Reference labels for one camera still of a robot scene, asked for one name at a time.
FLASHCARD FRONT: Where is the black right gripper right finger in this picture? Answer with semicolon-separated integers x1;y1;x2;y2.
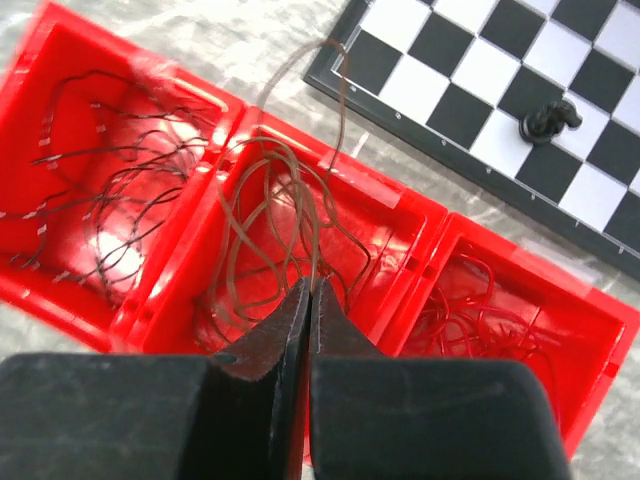
309;279;570;479

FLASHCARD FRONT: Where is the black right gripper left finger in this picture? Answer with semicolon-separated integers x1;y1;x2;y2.
1;279;311;479

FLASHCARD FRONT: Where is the red cable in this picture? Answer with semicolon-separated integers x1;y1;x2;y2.
404;252;561;396

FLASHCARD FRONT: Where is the brown cable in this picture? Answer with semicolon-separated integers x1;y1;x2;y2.
194;38;374;351

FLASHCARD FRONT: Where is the black thin cable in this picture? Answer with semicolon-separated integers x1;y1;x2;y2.
0;69;216;301

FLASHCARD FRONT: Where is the red three-compartment plastic tray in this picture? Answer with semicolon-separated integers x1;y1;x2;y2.
1;1;639;454

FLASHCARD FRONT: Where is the black chess piece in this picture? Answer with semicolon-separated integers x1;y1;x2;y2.
519;99;583;146

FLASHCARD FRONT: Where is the black and grey chessboard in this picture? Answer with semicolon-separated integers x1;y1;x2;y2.
305;0;639;277

